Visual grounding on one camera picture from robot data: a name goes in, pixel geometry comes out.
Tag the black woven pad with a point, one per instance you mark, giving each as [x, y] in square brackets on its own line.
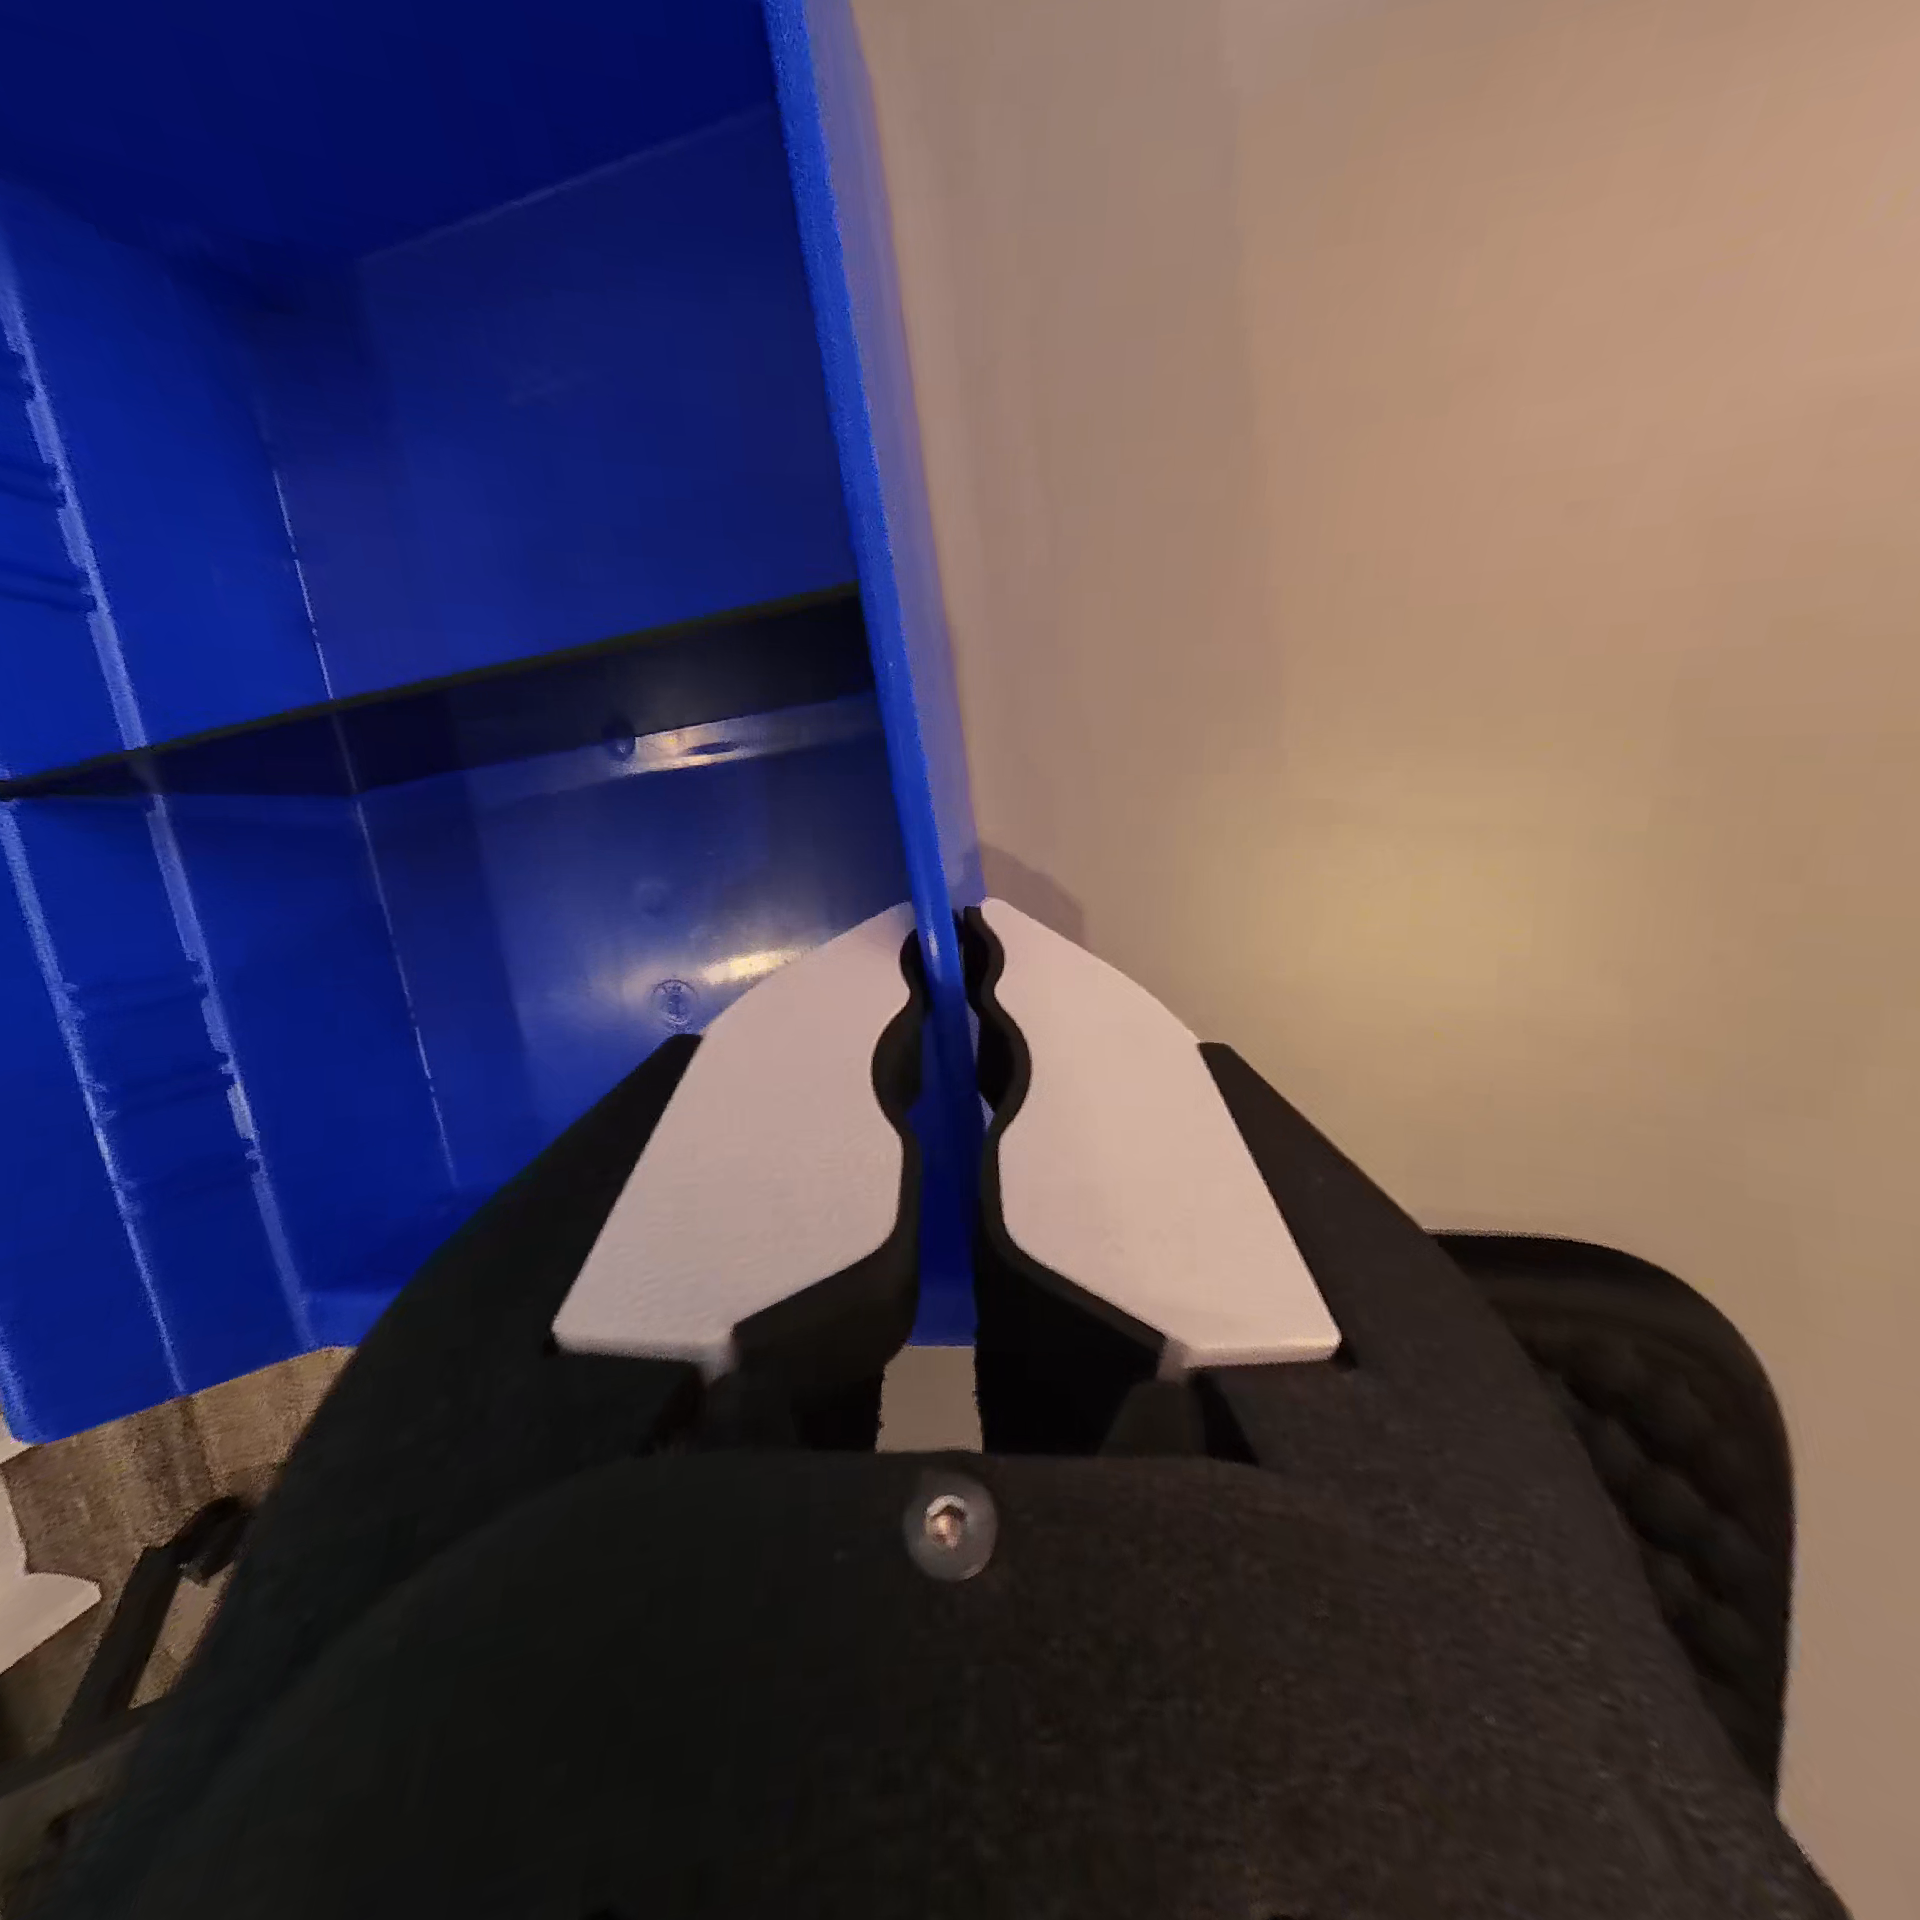
[1654, 1425]

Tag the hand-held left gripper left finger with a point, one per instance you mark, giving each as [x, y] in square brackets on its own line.
[761, 1170]

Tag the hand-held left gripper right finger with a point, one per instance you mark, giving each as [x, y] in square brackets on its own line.
[1154, 1185]

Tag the blue plastic bin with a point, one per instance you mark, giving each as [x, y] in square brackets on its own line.
[525, 374]

